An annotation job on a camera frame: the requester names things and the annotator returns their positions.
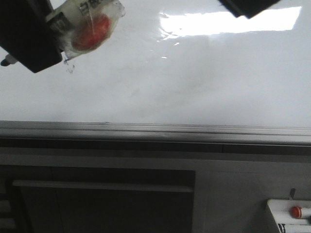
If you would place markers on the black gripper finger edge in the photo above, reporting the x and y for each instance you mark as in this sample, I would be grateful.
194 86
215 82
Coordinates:
247 8

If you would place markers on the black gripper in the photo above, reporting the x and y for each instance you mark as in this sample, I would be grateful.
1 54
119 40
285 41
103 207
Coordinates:
25 35

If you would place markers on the black whiteboard marker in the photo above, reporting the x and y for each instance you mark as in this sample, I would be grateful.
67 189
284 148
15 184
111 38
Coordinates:
55 22

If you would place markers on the red object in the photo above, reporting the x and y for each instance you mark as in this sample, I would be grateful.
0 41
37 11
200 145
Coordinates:
88 23

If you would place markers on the white whiteboard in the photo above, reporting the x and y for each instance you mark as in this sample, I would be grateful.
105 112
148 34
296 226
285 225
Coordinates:
175 70

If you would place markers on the dark cabinet panel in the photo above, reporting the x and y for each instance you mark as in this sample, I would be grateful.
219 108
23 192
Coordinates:
43 199

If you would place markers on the white marker tray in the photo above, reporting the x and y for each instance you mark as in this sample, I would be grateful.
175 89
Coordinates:
278 211

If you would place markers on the red capped marker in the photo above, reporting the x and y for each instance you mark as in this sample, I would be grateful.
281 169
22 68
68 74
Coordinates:
300 212

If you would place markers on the black striped marker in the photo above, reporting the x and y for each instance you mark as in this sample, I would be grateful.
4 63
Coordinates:
294 228

